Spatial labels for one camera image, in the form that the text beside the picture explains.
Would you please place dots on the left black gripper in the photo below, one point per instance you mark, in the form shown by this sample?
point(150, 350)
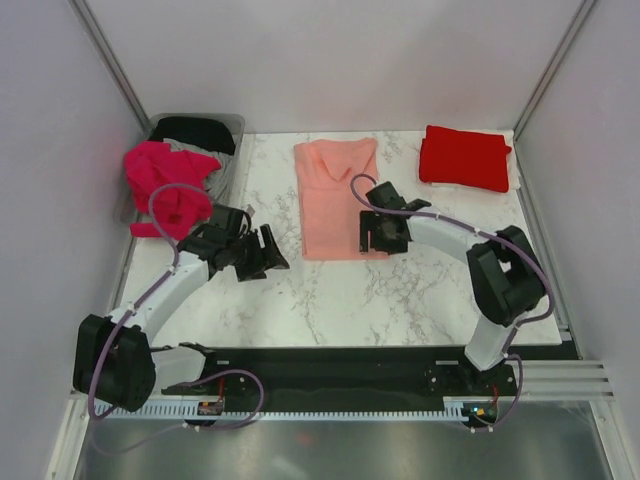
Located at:
point(265, 258)

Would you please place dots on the right aluminium frame post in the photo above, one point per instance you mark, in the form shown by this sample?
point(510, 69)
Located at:
point(571, 34)

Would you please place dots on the black t shirt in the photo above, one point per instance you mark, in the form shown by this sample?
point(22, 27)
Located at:
point(205, 133)

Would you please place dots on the magenta t shirt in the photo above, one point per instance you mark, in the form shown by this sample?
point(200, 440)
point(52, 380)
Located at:
point(169, 184)

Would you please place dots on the folded red t shirt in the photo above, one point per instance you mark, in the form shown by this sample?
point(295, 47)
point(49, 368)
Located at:
point(465, 157)

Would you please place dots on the grey plastic bin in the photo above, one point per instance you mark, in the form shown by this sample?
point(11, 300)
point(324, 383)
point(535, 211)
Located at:
point(235, 123)

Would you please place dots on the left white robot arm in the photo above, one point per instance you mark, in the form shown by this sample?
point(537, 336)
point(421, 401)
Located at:
point(114, 360)

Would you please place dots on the white slotted cable duct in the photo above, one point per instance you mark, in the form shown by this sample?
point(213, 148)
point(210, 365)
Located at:
point(190, 409)

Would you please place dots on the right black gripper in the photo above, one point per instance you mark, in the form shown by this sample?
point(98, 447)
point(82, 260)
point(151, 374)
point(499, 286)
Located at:
point(367, 221)

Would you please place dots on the aluminium frame post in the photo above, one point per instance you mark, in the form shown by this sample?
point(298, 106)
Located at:
point(102, 45)
point(571, 34)

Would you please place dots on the folded white t shirt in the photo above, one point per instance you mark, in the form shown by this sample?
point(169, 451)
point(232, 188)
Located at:
point(515, 170)

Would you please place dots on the salmon pink t shirt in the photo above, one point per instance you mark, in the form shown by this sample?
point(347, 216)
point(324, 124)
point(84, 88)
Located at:
point(329, 212)

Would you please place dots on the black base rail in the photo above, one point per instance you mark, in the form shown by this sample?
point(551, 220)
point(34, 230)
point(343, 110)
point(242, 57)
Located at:
point(345, 379)

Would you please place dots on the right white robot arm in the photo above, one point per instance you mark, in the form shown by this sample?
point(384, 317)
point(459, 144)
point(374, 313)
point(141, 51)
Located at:
point(509, 287)

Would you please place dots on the left aluminium frame post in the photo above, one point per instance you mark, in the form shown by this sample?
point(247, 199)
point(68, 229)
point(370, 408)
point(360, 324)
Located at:
point(102, 45)

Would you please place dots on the grey t shirt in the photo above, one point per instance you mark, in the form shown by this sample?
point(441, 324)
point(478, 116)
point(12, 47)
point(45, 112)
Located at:
point(218, 182)

